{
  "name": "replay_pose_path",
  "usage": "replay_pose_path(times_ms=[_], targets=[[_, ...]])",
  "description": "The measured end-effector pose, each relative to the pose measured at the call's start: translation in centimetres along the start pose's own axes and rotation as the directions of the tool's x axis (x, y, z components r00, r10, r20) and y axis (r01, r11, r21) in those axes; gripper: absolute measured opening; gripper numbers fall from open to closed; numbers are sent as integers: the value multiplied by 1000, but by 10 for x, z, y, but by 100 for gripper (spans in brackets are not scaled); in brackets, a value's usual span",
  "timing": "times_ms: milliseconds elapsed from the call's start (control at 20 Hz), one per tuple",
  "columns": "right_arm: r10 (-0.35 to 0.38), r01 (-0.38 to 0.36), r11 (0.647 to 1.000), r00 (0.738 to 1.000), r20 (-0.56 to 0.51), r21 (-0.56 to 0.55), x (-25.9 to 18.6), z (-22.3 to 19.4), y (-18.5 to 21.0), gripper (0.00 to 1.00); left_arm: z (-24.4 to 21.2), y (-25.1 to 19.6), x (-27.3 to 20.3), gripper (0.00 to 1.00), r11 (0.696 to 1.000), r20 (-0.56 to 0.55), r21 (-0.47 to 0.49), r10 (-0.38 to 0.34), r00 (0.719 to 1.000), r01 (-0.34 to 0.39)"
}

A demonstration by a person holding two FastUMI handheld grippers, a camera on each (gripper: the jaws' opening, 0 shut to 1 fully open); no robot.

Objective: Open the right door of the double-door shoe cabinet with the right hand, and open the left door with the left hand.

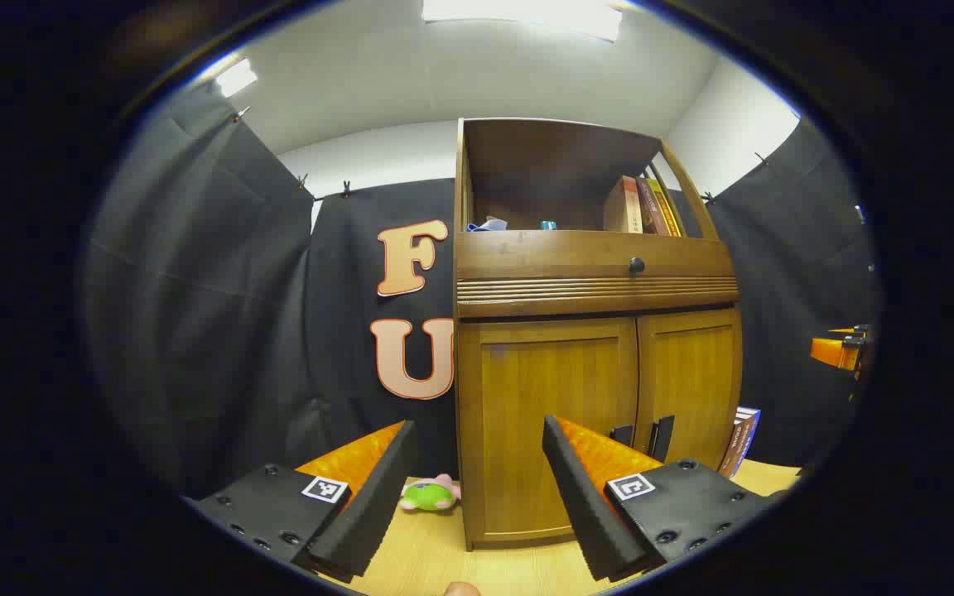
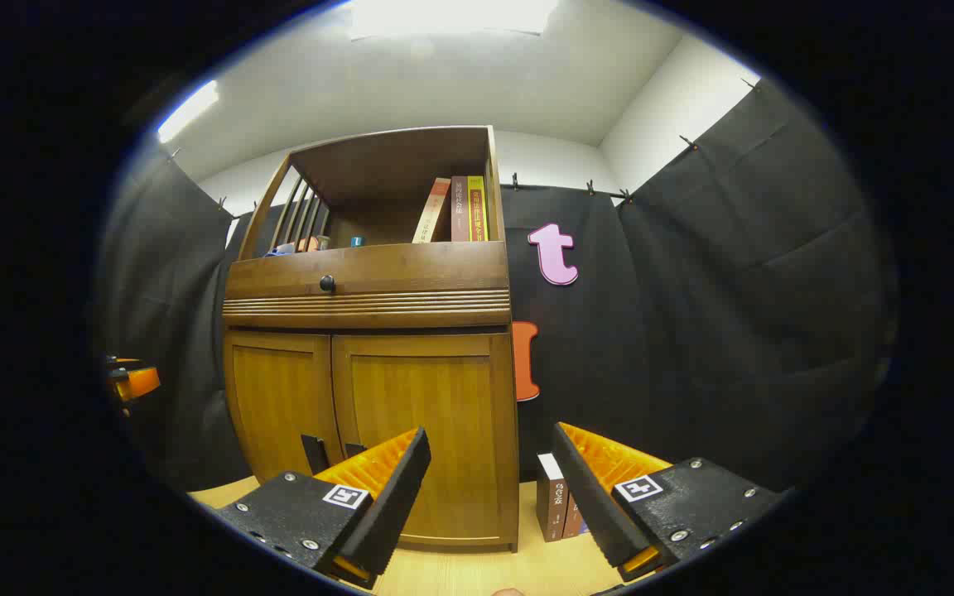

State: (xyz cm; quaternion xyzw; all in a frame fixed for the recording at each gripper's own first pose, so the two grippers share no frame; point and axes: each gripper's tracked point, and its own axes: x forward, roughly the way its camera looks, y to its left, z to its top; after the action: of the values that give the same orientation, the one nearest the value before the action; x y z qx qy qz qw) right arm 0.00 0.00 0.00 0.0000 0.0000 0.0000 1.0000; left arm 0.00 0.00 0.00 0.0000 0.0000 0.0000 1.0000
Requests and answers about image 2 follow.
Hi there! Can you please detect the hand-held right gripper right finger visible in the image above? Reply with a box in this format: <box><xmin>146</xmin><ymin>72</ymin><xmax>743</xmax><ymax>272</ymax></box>
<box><xmin>551</xmin><ymin>422</ymin><xmax>784</xmax><ymax>583</ymax></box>

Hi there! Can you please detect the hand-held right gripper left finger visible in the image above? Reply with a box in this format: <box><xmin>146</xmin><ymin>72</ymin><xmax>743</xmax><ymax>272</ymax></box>
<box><xmin>216</xmin><ymin>427</ymin><xmax>431</xmax><ymax>590</ymax></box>

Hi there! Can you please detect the wooden cabinet door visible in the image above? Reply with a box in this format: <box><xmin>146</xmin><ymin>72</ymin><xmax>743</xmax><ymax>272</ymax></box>
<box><xmin>224</xmin><ymin>329</ymin><xmax>344</xmax><ymax>481</ymax></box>
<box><xmin>332</xmin><ymin>333</ymin><xmax>519</xmax><ymax>547</ymax></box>

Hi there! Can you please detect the wooden double-door shoe cabinet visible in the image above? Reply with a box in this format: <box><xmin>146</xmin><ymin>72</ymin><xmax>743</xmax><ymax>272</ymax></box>
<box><xmin>222</xmin><ymin>126</ymin><xmax>521</xmax><ymax>554</ymax></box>

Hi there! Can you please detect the dark brown white-topped book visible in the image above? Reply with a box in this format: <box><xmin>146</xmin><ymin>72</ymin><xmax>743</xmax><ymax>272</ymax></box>
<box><xmin>537</xmin><ymin>453</ymin><xmax>569</xmax><ymax>543</ymax></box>

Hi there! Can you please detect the black backdrop cloth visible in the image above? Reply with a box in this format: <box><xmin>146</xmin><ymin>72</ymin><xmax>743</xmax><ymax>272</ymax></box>
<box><xmin>96</xmin><ymin>79</ymin><xmax>900</xmax><ymax>497</ymax></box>

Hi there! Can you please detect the wooden drawer with black knob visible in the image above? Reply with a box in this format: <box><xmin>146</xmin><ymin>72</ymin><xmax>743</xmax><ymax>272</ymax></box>
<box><xmin>224</xmin><ymin>242</ymin><xmax>511</xmax><ymax>303</ymax></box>

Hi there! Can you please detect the yellow book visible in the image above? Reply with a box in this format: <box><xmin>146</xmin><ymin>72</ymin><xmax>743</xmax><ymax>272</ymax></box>
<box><xmin>467</xmin><ymin>175</ymin><xmax>490</xmax><ymax>242</ymax></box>

